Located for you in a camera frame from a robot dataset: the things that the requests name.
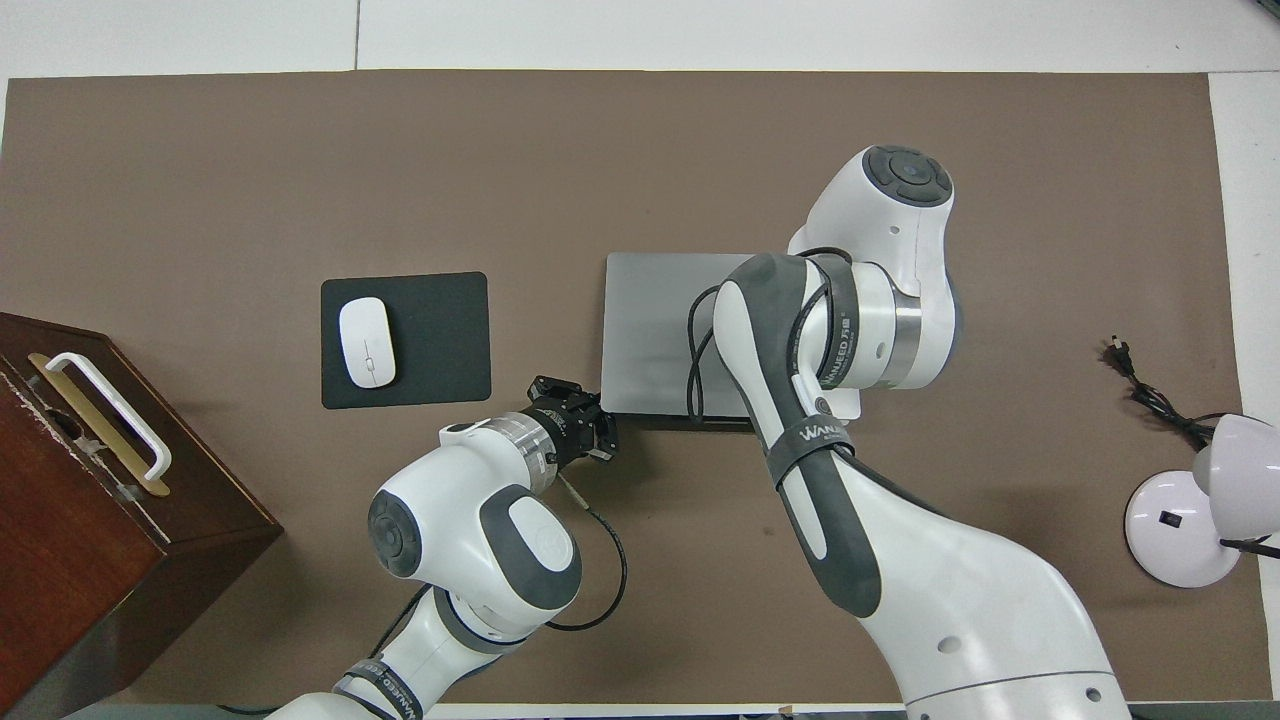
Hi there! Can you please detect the white desk lamp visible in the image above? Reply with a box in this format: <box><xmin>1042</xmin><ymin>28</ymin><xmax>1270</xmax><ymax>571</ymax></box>
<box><xmin>1124</xmin><ymin>413</ymin><xmax>1280</xmax><ymax>589</ymax></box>

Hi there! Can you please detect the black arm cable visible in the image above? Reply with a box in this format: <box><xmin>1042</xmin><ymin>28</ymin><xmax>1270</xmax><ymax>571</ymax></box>
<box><xmin>380</xmin><ymin>475</ymin><xmax>629</xmax><ymax>651</ymax></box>
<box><xmin>686</xmin><ymin>247</ymin><xmax>853</xmax><ymax>427</ymax></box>

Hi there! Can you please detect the dark wooden box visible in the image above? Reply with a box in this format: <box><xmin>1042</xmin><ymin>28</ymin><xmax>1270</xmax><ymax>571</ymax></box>
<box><xmin>0</xmin><ymin>312</ymin><xmax>284</xmax><ymax>720</ymax></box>

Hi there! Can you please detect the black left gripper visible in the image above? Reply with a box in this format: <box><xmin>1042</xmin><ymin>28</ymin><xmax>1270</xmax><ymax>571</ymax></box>
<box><xmin>520</xmin><ymin>376</ymin><xmax>619</xmax><ymax>471</ymax></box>

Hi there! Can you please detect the black mouse pad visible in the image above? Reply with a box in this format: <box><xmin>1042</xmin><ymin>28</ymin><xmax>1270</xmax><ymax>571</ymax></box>
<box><xmin>320</xmin><ymin>271</ymin><xmax>492</xmax><ymax>410</ymax></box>

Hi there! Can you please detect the white box handle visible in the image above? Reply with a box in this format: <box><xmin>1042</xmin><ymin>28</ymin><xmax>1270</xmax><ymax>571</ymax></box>
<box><xmin>45</xmin><ymin>353</ymin><xmax>173</xmax><ymax>483</ymax></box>

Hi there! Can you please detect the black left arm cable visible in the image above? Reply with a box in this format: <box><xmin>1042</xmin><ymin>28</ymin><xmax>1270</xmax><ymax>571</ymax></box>
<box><xmin>380</xmin><ymin>475</ymin><xmax>629</xmax><ymax>651</ymax></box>

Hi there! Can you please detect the brown table mat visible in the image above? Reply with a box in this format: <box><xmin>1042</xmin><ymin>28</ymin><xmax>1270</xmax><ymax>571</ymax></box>
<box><xmin>0</xmin><ymin>70</ymin><xmax>1271</xmax><ymax>706</ymax></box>

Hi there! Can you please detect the brass handle plate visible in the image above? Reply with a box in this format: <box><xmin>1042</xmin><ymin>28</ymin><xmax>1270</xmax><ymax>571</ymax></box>
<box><xmin>27</xmin><ymin>352</ymin><xmax>171</xmax><ymax>498</ymax></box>

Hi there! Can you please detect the black lamp power cable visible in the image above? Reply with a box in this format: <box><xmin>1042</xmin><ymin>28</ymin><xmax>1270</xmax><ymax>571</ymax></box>
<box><xmin>1105</xmin><ymin>337</ymin><xmax>1217</xmax><ymax>448</ymax></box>

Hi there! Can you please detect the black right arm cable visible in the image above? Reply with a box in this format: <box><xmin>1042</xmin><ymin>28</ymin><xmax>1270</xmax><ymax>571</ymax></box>
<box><xmin>686</xmin><ymin>247</ymin><xmax>853</xmax><ymax>427</ymax></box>

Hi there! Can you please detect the white computer mouse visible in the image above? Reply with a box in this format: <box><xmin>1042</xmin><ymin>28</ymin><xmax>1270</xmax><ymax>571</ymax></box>
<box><xmin>338</xmin><ymin>297</ymin><xmax>397</xmax><ymax>390</ymax></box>

